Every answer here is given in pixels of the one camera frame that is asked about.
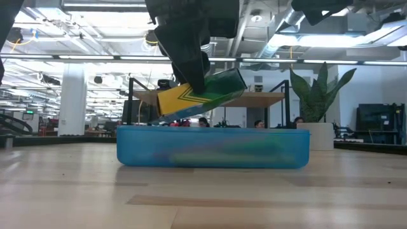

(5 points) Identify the yellow green crayon box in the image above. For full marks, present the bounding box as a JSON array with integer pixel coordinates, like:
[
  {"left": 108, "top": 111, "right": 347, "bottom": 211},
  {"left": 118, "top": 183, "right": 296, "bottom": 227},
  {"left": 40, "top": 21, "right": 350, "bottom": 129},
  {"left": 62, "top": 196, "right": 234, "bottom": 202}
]
[{"left": 156, "top": 67, "right": 248, "bottom": 123}]

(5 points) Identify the black equipment cabinet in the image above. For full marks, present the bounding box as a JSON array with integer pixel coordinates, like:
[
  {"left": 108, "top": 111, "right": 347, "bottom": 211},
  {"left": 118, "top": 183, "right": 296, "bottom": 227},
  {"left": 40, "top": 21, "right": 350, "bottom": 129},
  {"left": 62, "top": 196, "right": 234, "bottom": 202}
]
[{"left": 355, "top": 103, "right": 406, "bottom": 146}]

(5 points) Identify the green snake plant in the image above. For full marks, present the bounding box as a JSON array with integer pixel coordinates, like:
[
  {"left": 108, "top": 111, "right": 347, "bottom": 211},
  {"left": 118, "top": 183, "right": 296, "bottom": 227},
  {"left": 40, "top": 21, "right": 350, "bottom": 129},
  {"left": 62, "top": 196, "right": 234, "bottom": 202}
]
[{"left": 289, "top": 62, "right": 357, "bottom": 123}]

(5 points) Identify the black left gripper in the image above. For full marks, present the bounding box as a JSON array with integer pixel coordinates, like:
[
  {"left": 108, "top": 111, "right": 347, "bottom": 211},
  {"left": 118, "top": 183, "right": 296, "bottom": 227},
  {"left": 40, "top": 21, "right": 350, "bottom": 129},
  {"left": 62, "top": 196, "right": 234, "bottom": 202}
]
[{"left": 144, "top": 0, "right": 241, "bottom": 95}]

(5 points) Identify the white plant pot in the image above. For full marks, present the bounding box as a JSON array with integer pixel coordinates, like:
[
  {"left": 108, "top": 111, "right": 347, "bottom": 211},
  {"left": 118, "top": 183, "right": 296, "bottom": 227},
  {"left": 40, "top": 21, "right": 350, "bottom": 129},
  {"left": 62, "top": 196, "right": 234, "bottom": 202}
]
[{"left": 297, "top": 122, "right": 335, "bottom": 151}]

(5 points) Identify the blue plastic pencil case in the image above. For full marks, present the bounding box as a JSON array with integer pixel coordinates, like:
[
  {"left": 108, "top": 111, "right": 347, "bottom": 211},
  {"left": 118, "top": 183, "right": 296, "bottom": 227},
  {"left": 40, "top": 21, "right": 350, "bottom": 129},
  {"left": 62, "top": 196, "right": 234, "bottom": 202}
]
[{"left": 116, "top": 125, "right": 311, "bottom": 169}]

